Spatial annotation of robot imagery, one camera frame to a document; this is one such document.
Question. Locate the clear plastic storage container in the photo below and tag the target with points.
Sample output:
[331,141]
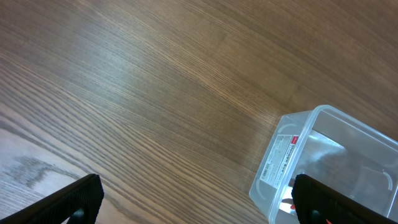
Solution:
[334,148]

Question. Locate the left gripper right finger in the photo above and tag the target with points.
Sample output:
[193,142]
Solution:
[315,203]

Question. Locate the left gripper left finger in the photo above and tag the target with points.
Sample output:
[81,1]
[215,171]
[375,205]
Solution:
[78,202]

